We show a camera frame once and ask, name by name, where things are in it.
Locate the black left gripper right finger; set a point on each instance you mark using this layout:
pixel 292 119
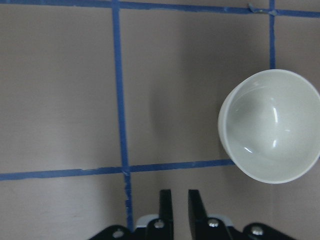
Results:
pixel 202 226

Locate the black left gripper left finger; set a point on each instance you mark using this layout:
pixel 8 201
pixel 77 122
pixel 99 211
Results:
pixel 162 226

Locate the cream ceramic bowl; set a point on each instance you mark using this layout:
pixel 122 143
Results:
pixel 269 126

